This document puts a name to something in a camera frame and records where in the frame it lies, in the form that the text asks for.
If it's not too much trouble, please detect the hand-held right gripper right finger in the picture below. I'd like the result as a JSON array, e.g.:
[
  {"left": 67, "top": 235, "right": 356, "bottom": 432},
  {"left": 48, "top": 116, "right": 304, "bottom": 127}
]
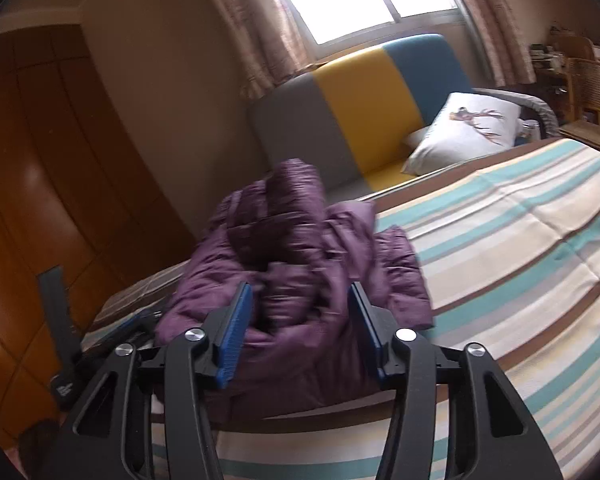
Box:
[{"left": 349, "top": 281, "right": 563, "bottom": 480}]

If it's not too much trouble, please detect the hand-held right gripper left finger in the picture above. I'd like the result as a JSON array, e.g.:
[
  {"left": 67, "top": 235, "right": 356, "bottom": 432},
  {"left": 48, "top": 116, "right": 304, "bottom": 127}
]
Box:
[{"left": 55, "top": 281, "right": 254, "bottom": 480}]

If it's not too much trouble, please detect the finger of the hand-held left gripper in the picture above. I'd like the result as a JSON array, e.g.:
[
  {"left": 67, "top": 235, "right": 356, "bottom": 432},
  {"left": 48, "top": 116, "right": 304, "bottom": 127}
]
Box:
[{"left": 85, "top": 309, "right": 156, "bottom": 354}]

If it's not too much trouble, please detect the purple puffer jacket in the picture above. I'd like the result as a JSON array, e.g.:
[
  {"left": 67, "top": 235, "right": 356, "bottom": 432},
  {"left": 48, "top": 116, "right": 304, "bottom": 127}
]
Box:
[{"left": 152, "top": 157, "right": 436, "bottom": 423}]

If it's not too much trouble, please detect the wooden wardrobe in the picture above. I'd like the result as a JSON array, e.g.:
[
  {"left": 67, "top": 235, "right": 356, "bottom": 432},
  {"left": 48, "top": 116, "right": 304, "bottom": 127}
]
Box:
[{"left": 0, "top": 25, "right": 196, "bottom": 456}]

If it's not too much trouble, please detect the white printed pillow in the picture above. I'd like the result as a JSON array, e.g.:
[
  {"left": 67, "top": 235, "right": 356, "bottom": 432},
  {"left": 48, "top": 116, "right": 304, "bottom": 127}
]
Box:
[{"left": 404, "top": 91, "right": 523, "bottom": 177}]

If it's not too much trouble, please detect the grey yellow blue sofa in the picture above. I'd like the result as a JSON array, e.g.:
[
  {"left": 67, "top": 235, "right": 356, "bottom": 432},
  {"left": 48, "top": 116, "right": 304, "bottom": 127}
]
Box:
[{"left": 247, "top": 33, "right": 476, "bottom": 196}]

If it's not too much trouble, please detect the pink patterned curtain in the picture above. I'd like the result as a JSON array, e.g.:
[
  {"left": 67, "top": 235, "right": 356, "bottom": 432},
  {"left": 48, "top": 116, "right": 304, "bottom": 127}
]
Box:
[
  {"left": 190, "top": 0, "right": 316, "bottom": 98},
  {"left": 437, "top": 0, "right": 538, "bottom": 88}
]

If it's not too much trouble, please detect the cluttered wooden desk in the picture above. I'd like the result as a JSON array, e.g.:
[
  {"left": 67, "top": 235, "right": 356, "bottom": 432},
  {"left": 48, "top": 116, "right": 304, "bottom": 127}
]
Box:
[{"left": 527, "top": 30, "right": 600, "bottom": 111}]

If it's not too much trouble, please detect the rattan chair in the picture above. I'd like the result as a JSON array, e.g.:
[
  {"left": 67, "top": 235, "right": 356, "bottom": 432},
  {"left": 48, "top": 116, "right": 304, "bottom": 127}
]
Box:
[{"left": 562, "top": 57, "right": 600, "bottom": 151}]

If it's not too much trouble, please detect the grey padded rail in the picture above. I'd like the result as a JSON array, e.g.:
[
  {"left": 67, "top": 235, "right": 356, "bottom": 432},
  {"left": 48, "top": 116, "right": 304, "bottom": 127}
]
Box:
[{"left": 472, "top": 87, "right": 562, "bottom": 139}]

